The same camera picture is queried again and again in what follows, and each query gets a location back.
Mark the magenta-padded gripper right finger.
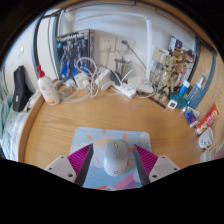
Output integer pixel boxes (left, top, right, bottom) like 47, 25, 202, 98
132, 143, 181, 187

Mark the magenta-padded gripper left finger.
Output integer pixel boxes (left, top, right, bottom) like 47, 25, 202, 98
44, 143, 94, 187

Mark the grey computer mouse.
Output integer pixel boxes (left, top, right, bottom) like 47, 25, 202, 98
102, 138, 129, 177

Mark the pastel cloud print mouse pad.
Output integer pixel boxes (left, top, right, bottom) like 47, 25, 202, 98
69, 126, 153, 191

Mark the clear plastic cup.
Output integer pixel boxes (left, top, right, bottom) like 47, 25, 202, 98
199, 148, 218, 164

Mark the white mug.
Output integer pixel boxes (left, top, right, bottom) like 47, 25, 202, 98
198, 126, 214, 150

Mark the blue packet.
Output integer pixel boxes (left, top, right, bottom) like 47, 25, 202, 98
182, 106, 201, 128

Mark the bed with plaid bedding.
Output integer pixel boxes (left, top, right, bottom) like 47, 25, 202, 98
0, 94, 31, 161

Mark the small white square clock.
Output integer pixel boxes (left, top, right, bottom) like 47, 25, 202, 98
166, 99, 178, 110

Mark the red snack can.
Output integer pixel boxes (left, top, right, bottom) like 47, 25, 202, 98
194, 102, 221, 136

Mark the teal bottle with blue cap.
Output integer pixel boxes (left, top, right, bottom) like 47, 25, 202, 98
169, 79, 191, 109

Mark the white red-pump lotion bottle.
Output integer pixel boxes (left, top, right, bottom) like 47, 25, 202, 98
35, 64, 61, 107

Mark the blue spray bottle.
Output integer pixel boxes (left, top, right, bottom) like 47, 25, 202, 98
184, 73, 206, 109

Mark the white power strip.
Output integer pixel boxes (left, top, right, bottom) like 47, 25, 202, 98
114, 83, 138, 99

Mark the beige robot model figure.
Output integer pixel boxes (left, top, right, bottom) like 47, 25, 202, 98
149, 54, 183, 104

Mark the black bag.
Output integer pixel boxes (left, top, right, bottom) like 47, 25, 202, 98
12, 65, 34, 113

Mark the white cube charger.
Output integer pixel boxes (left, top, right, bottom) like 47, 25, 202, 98
73, 72, 90, 90

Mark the white plug adapter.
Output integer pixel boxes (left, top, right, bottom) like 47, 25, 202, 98
94, 68, 113, 92

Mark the steel cup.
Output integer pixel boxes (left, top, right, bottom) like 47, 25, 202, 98
114, 58, 133, 78

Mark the colourful model kit box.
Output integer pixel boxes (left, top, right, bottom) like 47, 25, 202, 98
168, 35, 197, 78

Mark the blue robot model kit box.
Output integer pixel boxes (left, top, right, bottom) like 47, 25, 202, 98
55, 29, 95, 83

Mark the white cable bundle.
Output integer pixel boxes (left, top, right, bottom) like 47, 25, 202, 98
56, 56, 158, 104

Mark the white wall outlet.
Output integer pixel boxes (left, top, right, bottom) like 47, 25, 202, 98
99, 35, 117, 53

